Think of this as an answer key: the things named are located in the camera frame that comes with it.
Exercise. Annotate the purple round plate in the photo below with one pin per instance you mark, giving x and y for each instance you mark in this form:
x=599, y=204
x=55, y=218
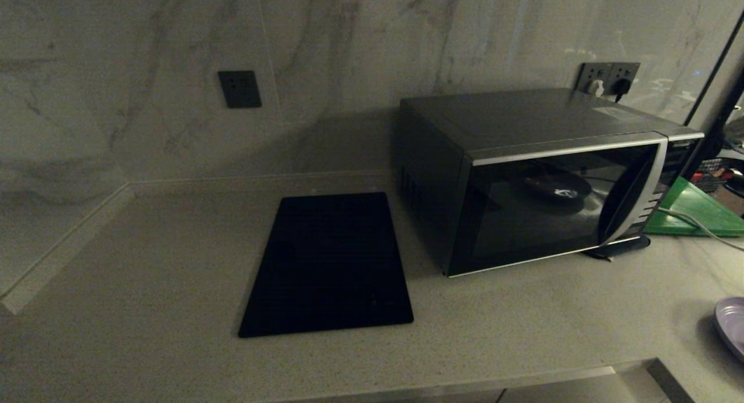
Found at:
x=733, y=327

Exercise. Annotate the silver microwave oven body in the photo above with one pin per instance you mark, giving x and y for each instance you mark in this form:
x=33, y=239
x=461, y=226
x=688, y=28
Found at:
x=465, y=118

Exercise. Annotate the black glass induction cooktop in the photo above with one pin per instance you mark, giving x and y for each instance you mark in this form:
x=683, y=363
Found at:
x=331, y=263

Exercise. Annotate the white power plug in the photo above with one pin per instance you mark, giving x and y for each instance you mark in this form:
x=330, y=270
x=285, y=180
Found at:
x=596, y=88

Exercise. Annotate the black power plug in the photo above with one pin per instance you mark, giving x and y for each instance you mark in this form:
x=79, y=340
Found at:
x=622, y=87

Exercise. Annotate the green cutting board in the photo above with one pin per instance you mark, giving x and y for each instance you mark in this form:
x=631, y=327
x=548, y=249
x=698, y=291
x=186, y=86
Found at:
x=697, y=208

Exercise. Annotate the black single wall socket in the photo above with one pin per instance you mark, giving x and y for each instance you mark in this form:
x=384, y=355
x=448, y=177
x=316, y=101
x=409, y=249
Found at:
x=239, y=89

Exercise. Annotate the grey double wall socket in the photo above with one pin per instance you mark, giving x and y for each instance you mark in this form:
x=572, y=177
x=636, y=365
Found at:
x=607, y=71

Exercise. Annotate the black metal frame post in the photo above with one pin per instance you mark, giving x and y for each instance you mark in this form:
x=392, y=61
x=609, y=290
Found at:
x=718, y=71

